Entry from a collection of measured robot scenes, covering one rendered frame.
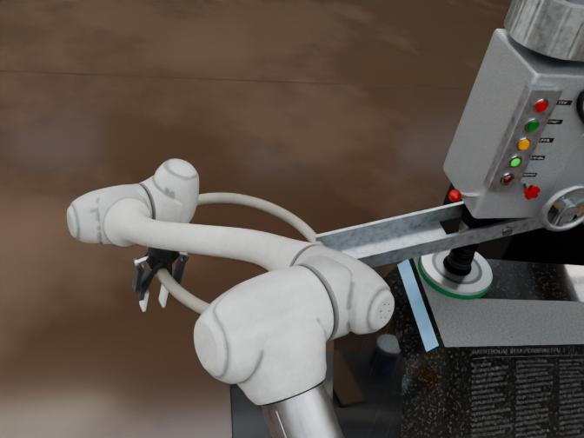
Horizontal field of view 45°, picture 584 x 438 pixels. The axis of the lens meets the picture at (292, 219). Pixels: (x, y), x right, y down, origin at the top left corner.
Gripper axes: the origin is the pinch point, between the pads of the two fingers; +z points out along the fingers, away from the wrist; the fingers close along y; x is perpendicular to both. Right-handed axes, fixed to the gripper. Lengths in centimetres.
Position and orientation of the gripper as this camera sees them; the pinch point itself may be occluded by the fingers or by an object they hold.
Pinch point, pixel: (153, 296)
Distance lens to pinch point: 181.5
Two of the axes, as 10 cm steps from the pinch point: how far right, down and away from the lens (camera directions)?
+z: -2.6, 7.4, 6.2
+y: 8.5, -1.3, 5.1
